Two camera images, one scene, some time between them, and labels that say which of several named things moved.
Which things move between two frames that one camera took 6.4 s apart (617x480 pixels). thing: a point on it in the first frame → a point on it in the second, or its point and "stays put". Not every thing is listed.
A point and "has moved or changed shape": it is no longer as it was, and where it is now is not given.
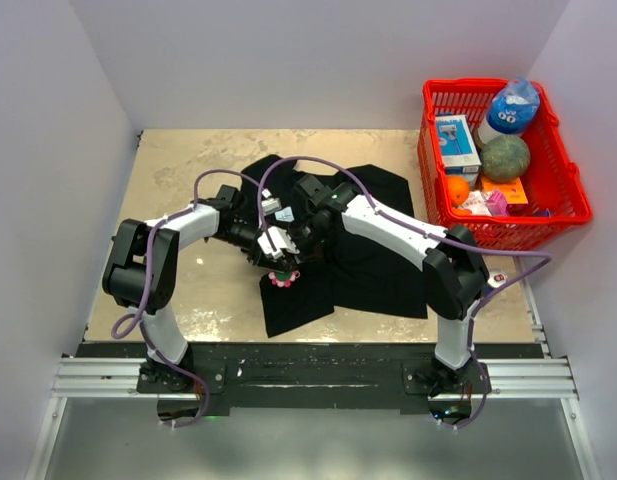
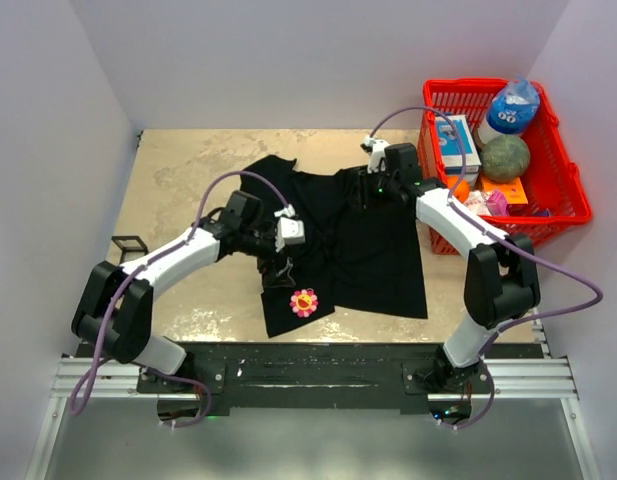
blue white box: [458, 147] stays put
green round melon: [505, 159] stays put
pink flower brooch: [283, 279] has moved or changed shape
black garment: [348, 268] stays put
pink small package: [497, 204] stays put
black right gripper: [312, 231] → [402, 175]
